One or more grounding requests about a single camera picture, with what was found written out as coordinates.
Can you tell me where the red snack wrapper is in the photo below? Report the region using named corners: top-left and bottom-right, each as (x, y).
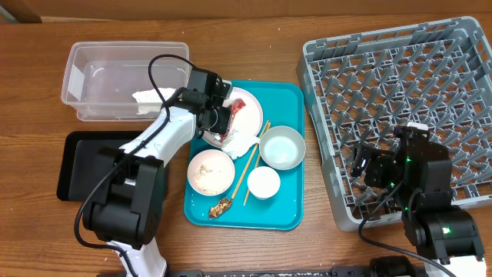
top-left (228, 98), bottom-right (246, 132)

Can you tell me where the grey bowl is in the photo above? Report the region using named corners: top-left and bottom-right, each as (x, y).
top-left (259, 125), bottom-right (306, 170)

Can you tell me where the pink bowl with rice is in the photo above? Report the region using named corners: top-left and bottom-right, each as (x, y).
top-left (187, 149), bottom-right (235, 196)

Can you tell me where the small white cup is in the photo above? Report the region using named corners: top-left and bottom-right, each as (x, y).
top-left (248, 166), bottom-right (281, 200)

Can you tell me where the white napkin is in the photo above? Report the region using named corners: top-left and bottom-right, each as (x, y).
top-left (221, 130), bottom-right (260, 160)

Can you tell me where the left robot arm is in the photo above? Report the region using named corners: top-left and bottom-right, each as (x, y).
top-left (74, 77), bottom-right (232, 276)

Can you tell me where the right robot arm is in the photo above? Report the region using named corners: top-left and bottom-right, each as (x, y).
top-left (351, 122), bottom-right (487, 277)

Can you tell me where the large pink plate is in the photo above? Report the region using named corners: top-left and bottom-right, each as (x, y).
top-left (203, 87), bottom-right (263, 148)

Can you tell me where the wooden chopstick left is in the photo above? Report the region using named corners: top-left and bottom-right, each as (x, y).
top-left (231, 120), bottom-right (270, 200)

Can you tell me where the wooden chopstick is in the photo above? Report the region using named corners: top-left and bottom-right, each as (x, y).
top-left (231, 120), bottom-right (270, 200)
top-left (243, 122), bottom-right (272, 207)

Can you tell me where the wooden chopstick right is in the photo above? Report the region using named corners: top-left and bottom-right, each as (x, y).
top-left (243, 122), bottom-right (272, 207)

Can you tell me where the grey dish rack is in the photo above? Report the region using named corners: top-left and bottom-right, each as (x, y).
top-left (297, 17), bottom-right (491, 232)

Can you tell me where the teal serving tray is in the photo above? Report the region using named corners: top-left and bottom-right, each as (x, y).
top-left (184, 81), bottom-right (304, 231)

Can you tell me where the clear plastic bin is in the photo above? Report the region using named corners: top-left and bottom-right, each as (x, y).
top-left (61, 41), bottom-right (191, 122)

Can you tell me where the brown food scrap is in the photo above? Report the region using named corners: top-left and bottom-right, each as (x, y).
top-left (208, 199), bottom-right (233, 219)

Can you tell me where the black tray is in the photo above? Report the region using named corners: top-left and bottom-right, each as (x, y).
top-left (57, 131), bottom-right (141, 201)

